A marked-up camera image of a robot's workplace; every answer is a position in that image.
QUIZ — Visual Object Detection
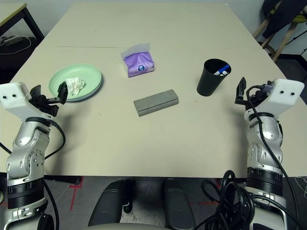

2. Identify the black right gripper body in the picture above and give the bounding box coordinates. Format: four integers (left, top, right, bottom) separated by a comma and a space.
244, 90, 270, 113

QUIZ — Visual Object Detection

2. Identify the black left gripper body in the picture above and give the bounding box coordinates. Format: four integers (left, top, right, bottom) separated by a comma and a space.
31, 93, 60, 118

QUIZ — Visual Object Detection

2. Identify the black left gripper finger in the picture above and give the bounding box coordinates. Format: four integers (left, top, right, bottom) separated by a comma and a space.
46, 81, 69, 105
29, 85, 42, 98

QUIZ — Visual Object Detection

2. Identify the white tissue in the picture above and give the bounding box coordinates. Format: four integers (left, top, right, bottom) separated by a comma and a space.
64, 76, 86, 96

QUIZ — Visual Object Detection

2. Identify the light green plate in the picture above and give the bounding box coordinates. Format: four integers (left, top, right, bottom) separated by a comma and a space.
48, 63, 103, 101

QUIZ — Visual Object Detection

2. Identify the grey glasses case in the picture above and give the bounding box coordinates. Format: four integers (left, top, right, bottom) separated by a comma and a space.
133, 89, 180, 117

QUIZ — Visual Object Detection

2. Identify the blue marker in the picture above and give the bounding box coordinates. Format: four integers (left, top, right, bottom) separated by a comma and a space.
214, 64, 230, 75

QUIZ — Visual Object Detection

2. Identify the black cup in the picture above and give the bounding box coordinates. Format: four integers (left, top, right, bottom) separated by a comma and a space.
196, 58, 232, 97

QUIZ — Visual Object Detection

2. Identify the light blue plate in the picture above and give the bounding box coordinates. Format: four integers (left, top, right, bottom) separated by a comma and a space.
66, 74, 104, 103

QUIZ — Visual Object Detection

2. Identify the wooden stool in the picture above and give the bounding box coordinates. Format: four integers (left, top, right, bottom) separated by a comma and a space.
253, 9, 307, 62

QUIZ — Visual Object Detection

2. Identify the black tripod stand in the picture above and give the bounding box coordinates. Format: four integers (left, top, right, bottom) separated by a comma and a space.
284, 31, 307, 57

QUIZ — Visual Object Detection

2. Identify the white power adapter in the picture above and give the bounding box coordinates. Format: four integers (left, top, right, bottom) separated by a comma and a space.
2, 35, 24, 46

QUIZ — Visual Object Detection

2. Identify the black jacket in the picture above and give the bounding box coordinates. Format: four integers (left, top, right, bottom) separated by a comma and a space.
261, 0, 307, 39

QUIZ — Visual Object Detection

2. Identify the purple tissue pack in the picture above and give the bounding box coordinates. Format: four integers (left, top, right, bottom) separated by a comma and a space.
120, 42, 155, 78

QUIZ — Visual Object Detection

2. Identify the dark robot left leg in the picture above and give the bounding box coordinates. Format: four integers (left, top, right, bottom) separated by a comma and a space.
88, 179, 132, 227

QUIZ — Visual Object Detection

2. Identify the dark robot leg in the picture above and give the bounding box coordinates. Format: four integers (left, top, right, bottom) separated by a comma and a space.
88, 179, 132, 227
163, 178, 196, 228

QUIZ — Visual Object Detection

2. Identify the dark robot right leg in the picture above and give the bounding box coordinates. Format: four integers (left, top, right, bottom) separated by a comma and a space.
163, 178, 196, 228

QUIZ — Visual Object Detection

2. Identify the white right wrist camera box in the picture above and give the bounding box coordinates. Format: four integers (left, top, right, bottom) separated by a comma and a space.
254, 78, 305, 118

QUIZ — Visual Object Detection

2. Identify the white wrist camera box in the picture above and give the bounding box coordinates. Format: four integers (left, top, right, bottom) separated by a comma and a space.
254, 78, 305, 118
0, 82, 52, 122

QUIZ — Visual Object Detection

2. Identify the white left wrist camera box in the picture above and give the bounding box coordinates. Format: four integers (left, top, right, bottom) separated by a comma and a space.
0, 82, 52, 122

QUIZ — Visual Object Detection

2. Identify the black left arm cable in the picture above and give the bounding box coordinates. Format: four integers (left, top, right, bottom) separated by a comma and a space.
0, 118, 67, 230

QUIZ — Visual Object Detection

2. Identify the white cable loop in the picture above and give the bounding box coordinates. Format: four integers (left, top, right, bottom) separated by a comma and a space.
0, 35, 32, 56

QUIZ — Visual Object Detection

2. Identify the beige side table black frame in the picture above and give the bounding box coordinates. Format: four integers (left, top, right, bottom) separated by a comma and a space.
0, 2, 46, 41

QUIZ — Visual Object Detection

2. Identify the black cable bundle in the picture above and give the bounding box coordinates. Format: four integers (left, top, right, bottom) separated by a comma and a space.
201, 169, 257, 230

